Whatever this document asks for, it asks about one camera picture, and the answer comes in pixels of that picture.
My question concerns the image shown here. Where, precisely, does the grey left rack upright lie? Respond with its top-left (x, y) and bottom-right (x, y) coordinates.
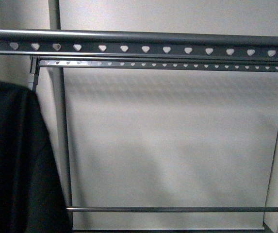
top-left (48, 0), bottom-right (73, 233)

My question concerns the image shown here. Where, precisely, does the grey lower rack crossbar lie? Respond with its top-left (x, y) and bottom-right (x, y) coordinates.
top-left (67, 207), bottom-right (278, 213)

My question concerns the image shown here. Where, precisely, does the white projection screen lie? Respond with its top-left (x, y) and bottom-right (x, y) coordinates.
top-left (58, 0), bottom-right (278, 231)

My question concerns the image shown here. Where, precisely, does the grey perforated front rack rail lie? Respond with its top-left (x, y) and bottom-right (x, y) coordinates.
top-left (0, 29), bottom-right (278, 63)

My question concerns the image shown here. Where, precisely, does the black hanging garment left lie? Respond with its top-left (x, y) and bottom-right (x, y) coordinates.
top-left (0, 82), bottom-right (71, 233)

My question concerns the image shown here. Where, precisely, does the grey perforated rear rack rail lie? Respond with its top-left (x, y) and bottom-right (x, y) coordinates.
top-left (39, 60), bottom-right (278, 72)

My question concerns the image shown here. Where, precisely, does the grey perforated rack rail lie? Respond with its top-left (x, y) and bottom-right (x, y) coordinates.
top-left (0, 29), bottom-right (278, 63)
top-left (39, 60), bottom-right (278, 72)

